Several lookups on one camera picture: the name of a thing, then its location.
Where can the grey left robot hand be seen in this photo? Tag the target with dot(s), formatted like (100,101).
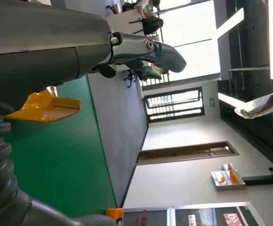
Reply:
(32,37)

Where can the orange detergent bottle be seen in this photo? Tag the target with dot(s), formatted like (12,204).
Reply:
(115,216)

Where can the yellow plastic tray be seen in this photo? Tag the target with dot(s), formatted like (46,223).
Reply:
(44,109)

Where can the white desk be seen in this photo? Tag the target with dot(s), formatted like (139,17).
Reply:
(122,21)

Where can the green table mat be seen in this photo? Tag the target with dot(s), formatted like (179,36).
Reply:
(63,162)

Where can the black bag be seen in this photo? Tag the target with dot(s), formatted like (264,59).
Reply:
(129,5)

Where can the black office chair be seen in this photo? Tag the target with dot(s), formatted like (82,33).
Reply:
(151,25)
(130,78)

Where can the person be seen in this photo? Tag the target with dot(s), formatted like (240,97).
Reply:
(145,6)
(150,74)

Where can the black framed window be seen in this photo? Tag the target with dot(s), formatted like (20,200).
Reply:
(174,106)

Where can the brown framed door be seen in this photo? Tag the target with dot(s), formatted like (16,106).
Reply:
(185,153)

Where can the green exit sign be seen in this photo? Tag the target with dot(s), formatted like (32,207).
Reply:
(212,102)

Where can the hanging grey yellow bag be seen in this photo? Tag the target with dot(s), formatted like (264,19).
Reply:
(261,106)

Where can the black ceiling beam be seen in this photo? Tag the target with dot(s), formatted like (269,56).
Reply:
(265,179)

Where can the glass fronted wall cabinet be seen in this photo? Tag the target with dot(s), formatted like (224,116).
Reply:
(197,216)

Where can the small wall notice holder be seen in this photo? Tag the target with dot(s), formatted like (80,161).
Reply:
(228,167)

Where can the large wall notice holder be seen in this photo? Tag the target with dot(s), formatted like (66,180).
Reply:
(228,181)

